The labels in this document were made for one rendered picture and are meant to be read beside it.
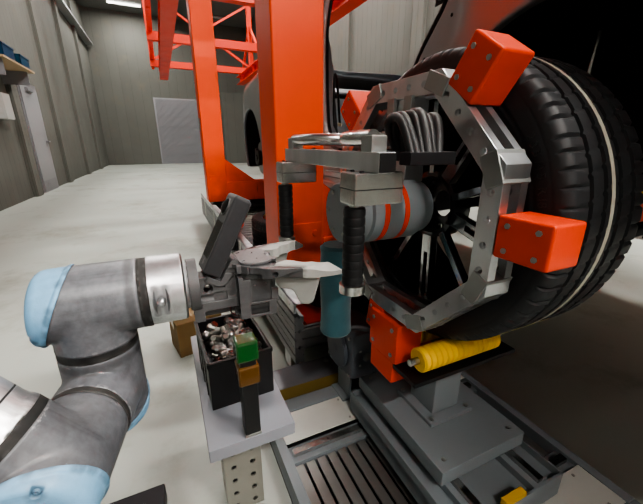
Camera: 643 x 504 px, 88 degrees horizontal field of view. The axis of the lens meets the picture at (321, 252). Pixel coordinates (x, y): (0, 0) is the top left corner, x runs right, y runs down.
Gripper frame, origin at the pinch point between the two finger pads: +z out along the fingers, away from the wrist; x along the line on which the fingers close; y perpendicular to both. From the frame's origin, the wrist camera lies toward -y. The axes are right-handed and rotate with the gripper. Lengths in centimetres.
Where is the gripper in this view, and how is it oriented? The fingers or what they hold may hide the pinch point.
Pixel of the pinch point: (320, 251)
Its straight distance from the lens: 53.0
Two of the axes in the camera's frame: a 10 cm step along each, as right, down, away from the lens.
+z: 9.1, -1.2, 4.0
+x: 4.2, 2.6, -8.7
